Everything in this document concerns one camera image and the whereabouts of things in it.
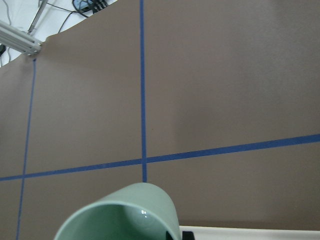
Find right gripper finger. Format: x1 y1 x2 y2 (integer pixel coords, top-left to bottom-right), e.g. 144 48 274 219
165 230 195 240

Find green cup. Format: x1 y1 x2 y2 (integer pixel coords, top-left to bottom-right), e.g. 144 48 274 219
54 182 183 240

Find cream tray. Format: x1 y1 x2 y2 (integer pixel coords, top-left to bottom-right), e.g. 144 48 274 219
180 225 320 240

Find orange terminal board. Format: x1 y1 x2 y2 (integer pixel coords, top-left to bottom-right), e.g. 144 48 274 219
71 0 110 18

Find aluminium frame post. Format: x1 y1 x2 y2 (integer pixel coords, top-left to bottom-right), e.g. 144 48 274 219
0 20 43 56

